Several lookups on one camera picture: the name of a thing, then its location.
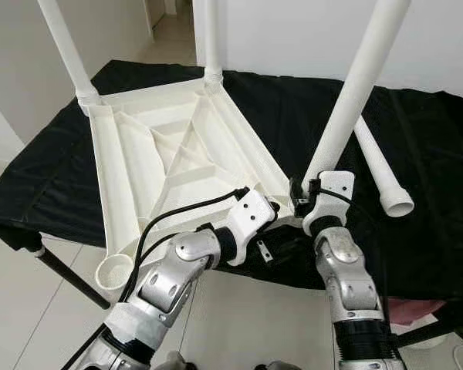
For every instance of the white plastic table leg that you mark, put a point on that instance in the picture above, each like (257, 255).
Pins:
(355, 85)
(65, 50)
(213, 38)
(378, 166)

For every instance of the black metal table leg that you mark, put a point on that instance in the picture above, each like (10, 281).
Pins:
(428, 333)
(69, 277)

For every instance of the grey right robot foot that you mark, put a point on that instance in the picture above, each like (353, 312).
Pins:
(282, 366)

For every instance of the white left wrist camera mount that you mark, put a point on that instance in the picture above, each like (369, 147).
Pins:
(251, 212)

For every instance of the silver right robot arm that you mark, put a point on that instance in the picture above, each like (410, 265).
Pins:
(347, 277)

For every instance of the black table cloth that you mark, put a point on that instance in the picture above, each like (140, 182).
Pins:
(417, 247)

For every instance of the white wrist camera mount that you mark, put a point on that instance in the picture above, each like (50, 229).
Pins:
(251, 212)
(332, 208)

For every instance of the pink plastic object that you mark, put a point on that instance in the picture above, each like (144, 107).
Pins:
(413, 311)

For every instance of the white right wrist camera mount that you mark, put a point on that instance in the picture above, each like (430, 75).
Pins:
(332, 208)

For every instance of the white plastic table top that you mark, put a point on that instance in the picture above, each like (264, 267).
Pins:
(177, 146)

